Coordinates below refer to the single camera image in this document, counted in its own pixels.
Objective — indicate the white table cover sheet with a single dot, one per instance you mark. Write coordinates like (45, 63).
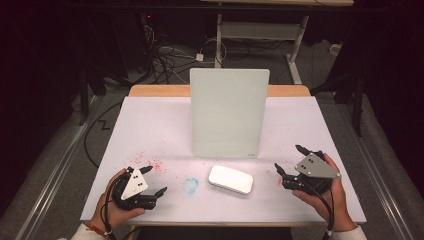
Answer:
(150, 126)

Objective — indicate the white power adapter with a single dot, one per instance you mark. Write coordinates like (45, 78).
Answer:
(199, 57)

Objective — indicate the person's left hand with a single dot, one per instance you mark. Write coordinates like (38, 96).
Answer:
(108, 210)

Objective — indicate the white whiteboard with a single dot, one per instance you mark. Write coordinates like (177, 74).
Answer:
(229, 113)

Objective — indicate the black stand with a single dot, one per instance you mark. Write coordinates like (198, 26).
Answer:
(358, 100)
(85, 100)

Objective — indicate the aluminium floor rail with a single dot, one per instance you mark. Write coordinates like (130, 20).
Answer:
(50, 186)
(376, 186)

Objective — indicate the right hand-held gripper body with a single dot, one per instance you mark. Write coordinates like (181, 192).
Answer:
(315, 168)

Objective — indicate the white metal desk frame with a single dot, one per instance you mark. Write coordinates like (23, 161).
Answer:
(260, 30)

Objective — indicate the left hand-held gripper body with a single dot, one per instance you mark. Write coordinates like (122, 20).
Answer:
(135, 186)

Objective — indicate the white whiteboard eraser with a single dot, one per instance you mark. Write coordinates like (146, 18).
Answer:
(230, 179)

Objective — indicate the person's right hand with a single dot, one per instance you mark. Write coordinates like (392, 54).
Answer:
(338, 206)

